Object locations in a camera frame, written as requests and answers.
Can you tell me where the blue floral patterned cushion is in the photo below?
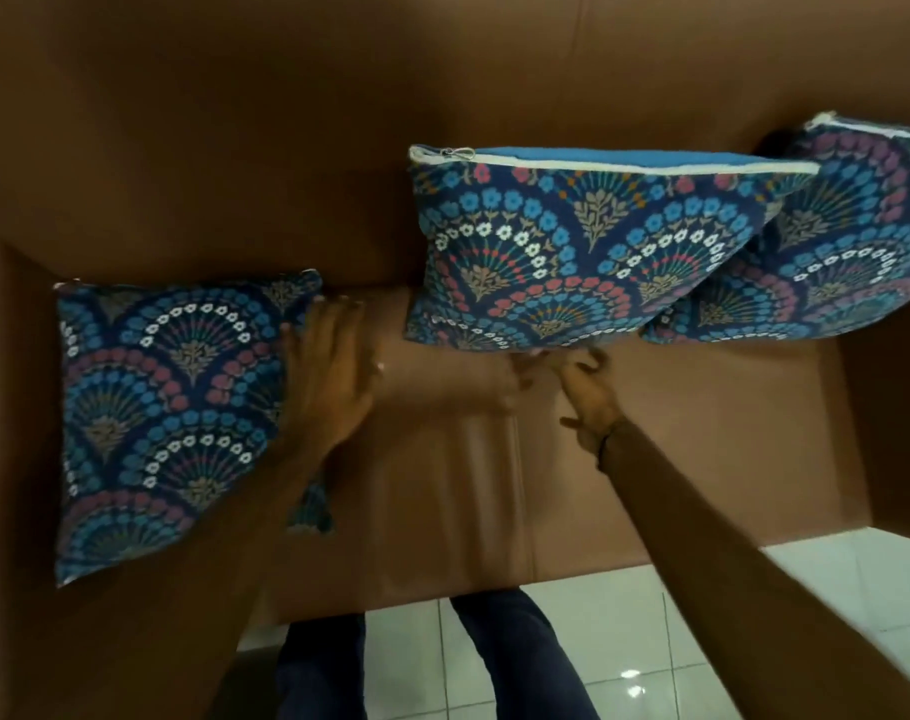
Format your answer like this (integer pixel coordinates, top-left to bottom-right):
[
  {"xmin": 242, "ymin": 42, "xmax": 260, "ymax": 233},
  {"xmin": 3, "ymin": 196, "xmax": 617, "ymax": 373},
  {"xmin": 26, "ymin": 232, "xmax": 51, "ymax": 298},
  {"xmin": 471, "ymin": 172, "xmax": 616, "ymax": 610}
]
[
  {"xmin": 404, "ymin": 144, "xmax": 822, "ymax": 353},
  {"xmin": 53, "ymin": 269, "xmax": 335, "ymax": 587},
  {"xmin": 641, "ymin": 112, "xmax": 910, "ymax": 346}
]

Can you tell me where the brown sofa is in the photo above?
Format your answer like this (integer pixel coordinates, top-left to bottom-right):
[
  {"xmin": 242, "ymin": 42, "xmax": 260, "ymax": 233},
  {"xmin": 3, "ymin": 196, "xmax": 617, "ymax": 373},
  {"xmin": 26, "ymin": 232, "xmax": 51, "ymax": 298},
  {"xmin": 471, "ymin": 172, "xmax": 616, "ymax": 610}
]
[{"xmin": 0, "ymin": 0, "xmax": 910, "ymax": 720}]

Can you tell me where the person's left forearm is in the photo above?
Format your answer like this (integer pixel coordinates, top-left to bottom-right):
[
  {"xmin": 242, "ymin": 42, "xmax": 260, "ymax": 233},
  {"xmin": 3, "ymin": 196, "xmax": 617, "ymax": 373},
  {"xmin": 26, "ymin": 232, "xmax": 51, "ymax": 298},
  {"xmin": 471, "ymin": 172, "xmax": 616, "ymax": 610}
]
[{"xmin": 5, "ymin": 436, "xmax": 338, "ymax": 720}]

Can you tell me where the person's right hand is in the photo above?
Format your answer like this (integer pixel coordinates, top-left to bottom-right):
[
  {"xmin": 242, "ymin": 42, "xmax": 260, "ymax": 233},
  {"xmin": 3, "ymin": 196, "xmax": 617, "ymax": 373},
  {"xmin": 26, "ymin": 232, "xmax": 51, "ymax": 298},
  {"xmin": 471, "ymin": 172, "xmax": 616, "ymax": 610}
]
[{"xmin": 555, "ymin": 346, "xmax": 629, "ymax": 457}]

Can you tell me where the person's right forearm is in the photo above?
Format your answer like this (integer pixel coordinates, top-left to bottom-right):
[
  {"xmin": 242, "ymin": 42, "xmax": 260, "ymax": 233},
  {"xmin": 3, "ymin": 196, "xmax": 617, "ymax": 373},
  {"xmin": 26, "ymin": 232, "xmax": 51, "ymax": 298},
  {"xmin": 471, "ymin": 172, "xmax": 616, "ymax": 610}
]
[{"xmin": 600, "ymin": 418, "xmax": 910, "ymax": 720}]

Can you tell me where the person's left hand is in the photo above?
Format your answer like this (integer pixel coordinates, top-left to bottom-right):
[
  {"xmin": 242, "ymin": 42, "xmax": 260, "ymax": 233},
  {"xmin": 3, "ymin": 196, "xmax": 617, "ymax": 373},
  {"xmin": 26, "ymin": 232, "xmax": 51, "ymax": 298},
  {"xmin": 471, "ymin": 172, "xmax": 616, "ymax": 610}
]
[{"xmin": 278, "ymin": 294, "xmax": 387, "ymax": 463}]

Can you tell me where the person's leg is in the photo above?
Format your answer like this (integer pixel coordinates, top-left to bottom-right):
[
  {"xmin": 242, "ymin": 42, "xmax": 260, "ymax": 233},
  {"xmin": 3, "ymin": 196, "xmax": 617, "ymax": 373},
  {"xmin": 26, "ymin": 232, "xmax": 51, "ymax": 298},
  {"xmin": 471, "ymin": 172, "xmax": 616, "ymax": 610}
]
[
  {"xmin": 450, "ymin": 588, "xmax": 600, "ymax": 720},
  {"xmin": 275, "ymin": 613, "xmax": 368, "ymax": 720}
]

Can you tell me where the person's right leg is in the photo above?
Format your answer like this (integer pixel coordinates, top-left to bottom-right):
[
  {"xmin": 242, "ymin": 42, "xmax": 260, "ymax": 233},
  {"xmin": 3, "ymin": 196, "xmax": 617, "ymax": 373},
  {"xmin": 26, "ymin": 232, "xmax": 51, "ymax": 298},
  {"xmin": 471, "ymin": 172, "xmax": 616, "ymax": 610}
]
[{"xmin": 450, "ymin": 588, "xmax": 600, "ymax": 720}]

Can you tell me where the person's left leg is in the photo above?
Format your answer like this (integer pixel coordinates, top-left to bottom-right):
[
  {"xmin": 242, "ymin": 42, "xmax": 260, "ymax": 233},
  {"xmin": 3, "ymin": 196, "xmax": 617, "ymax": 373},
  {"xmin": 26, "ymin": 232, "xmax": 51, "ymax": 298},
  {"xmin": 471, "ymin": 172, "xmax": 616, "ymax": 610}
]
[{"xmin": 275, "ymin": 613, "xmax": 368, "ymax": 720}]

